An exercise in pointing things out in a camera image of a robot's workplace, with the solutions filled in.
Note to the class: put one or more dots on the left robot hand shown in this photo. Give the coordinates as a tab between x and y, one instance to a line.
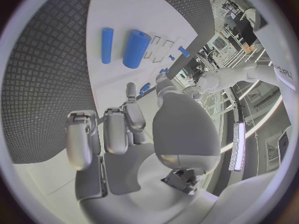
192	93

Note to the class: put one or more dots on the thick blue cylinder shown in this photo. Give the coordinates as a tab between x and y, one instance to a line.
135	49

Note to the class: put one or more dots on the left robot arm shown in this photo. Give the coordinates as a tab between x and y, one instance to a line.
229	76

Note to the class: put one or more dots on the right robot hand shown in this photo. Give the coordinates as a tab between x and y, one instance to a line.
184	130

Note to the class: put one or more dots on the thin long blue cylinder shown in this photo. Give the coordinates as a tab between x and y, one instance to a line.
107	44

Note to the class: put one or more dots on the glowing light bar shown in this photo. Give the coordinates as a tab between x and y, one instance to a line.
237	147

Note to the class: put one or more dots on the small blue peg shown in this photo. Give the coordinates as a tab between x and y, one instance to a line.
172	57

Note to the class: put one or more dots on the white task board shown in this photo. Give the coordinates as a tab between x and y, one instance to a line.
130	11

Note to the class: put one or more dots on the blue plug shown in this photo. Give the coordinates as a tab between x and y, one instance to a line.
164	70

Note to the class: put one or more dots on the cardboard box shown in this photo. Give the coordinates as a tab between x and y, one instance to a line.
248	48

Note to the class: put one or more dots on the blue gear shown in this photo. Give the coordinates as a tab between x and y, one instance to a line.
144	88

